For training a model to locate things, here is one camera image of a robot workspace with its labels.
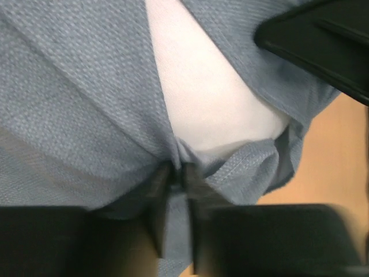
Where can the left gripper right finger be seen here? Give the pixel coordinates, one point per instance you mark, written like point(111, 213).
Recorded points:
point(266, 240)

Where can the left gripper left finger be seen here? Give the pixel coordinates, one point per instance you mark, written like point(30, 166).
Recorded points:
point(124, 238)

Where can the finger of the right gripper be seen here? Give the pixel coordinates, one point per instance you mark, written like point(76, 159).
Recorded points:
point(328, 39)

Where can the blue grey pillowcase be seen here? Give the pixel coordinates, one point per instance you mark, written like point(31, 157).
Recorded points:
point(83, 115)

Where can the white pillow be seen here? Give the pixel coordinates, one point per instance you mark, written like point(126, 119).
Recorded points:
point(209, 106)

